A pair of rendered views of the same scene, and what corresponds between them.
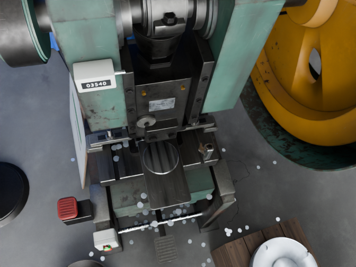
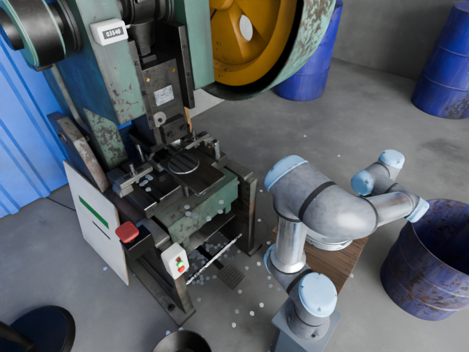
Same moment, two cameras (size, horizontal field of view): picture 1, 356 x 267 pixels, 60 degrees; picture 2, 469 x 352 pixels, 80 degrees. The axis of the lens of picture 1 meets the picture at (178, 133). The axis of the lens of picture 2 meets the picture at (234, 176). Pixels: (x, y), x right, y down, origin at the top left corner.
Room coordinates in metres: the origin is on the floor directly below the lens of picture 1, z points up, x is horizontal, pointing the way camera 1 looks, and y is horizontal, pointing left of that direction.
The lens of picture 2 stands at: (-0.47, 0.17, 1.53)
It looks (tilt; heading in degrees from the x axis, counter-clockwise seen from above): 44 degrees down; 338
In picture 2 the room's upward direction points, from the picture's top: 1 degrees counter-clockwise
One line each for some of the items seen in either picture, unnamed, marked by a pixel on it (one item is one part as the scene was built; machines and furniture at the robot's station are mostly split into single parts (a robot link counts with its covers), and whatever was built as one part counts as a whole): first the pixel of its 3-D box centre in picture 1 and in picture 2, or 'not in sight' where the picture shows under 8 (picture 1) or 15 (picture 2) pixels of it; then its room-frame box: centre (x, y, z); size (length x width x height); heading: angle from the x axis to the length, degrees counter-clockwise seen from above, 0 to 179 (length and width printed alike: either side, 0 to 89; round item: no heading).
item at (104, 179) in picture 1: (153, 138); (169, 168); (0.52, 0.09, 0.68); 0.45 x 0.30 x 0.06; 114
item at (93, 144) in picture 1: (107, 136); (132, 174); (0.45, 0.25, 0.76); 0.17 x 0.06 x 0.10; 114
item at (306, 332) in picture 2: not in sight; (309, 312); (-0.22, -0.20, 0.50); 0.15 x 0.15 x 0.10
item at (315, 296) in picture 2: not in sight; (313, 296); (-0.21, -0.20, 0.62); 0.13 x 0.12 x 0.14; 11
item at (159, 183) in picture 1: (162, 176); (193, 179); (0.36, 0.02, 0.72); 0.25 x 0.14 x 0.14; 24
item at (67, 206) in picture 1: (69, 210); (129, 237); (0.18, 0.30, 0.72); 0.07 x 0.06 x 0.08; 24
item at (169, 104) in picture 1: (158, 96); (158, 98); (0.48, 0.08, 1.04); 0.17 x 0.15 x 0.30; 24
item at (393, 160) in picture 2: not in sight; (386, 167); (0.00, -0.59, 0.86); 0.09 x 0.08 x 0.11; 101
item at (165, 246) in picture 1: (156, 203); (201, 250); (0.40, 0.04, 0.14); 0.59 x 0.10 x 0.05; 24
